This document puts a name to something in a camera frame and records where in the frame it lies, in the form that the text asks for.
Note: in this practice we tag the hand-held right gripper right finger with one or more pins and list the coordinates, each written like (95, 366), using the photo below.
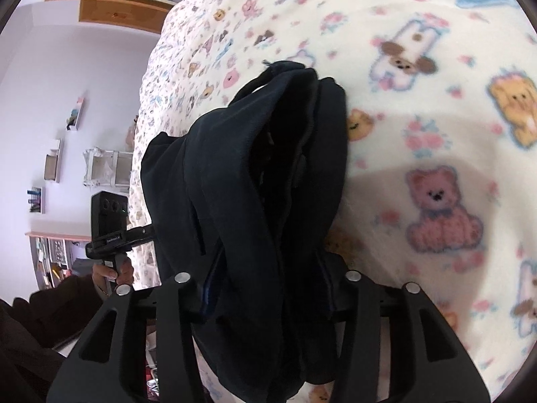
(356, 302)

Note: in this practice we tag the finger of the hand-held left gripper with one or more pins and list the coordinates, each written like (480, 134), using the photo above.
(142, 233)

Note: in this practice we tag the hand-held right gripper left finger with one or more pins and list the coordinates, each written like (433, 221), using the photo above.
(180, 302)

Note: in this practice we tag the black pants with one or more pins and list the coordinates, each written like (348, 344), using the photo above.
(251, 176)

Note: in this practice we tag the person's left forearm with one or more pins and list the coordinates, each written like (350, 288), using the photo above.
(54, 310)

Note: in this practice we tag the person's left hand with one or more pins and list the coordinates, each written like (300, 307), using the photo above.
(126, 270)

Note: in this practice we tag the white storage rack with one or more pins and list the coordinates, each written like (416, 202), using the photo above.
(105, 168)

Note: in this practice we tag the person's dark clothing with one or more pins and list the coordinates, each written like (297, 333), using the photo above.
(21, 378)

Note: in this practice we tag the bear printed blanket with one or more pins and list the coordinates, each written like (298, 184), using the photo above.
(419, 134)

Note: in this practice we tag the flower printed glass wardrobe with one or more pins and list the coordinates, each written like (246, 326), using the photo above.
(126, 12)

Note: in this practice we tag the white wall shelf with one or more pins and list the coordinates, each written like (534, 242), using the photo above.
(75, 115)
(35, 201)
(53, 161)

